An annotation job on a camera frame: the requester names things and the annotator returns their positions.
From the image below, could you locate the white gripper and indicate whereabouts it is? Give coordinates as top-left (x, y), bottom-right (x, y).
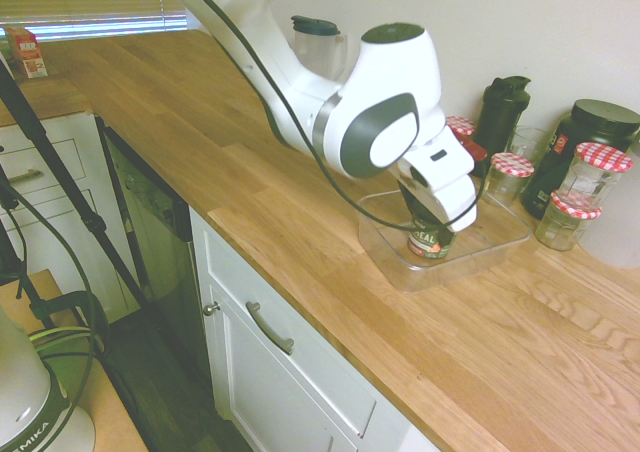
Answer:
top-left (398, 125), bottom-right (480, 262)

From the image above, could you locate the green labelled can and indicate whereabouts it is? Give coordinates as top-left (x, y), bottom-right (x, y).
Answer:
top-left (406, 214), bottom-right (456, 262)

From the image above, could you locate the white robot base link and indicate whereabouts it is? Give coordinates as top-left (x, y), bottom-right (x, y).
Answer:
top-left (0, 304), bottom-right (97, 452)

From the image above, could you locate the clear rectangular plastic container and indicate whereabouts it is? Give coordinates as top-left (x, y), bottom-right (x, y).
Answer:
top-left (356, 189), bottom-right (533, 294)

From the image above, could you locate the glass jar red checkered lid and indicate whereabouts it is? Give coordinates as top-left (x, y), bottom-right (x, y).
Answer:
top-left (444, 115), bottom-right (477, 139)
top-left (533, 190), bottom-right (603, 253)
top-left (483, 151), bottom-right (537, 209)
top-left (556, 141), bottom-right (634, 211)

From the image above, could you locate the short clear drinking glass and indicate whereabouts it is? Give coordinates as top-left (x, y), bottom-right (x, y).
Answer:
top-left (507, 125), bottom-right (552, 169)

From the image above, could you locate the black shaker bottle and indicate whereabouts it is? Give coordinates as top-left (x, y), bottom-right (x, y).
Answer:
top-left (470, 75), bottom-right (533, 179)

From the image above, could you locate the black Vega Sport tub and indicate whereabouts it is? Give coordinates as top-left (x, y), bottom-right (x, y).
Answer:
top-left (519, 98), bottom-right (640, 221)

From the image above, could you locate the clear pitcher with dark lid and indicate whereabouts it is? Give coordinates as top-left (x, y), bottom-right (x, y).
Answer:
top-left (290, 15), bottom-right (347, 81)

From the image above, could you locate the white kitchen cabinet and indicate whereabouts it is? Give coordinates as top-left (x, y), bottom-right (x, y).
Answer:
top-left (188, 206), bottom-right (444, 452)

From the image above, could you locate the dark dishwasher front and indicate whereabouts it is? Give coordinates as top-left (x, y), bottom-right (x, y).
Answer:
top-left (97, 115), bottom-right (195, 326)

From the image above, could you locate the white drawer unit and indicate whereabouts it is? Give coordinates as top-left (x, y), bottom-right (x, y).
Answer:
top-left (0, 113), bottom-right (132, 324)

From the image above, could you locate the red cardboard food box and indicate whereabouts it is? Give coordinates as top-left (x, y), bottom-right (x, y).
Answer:
top-left (3, 26), bottom-right (50, 80)

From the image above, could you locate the metal cabinet bar handle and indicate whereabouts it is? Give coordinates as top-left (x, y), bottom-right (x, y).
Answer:
top-left (244, 300), bottom-right (296, 357)

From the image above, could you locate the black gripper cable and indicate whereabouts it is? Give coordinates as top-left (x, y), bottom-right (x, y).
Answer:
top-left (177, 0), bottom-right (481, 233)

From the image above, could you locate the black floor cable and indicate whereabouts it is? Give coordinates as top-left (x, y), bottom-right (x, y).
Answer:
top-left (0, 171), bottom-right (112, 426)

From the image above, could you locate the black camera tripod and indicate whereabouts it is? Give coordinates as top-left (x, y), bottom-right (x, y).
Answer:
top-left (0, 61), bottom-right (154, 306)

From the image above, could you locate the metal drawer handle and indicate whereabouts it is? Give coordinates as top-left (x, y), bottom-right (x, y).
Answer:
top-left (3, 168), bottom-right (45, 187)

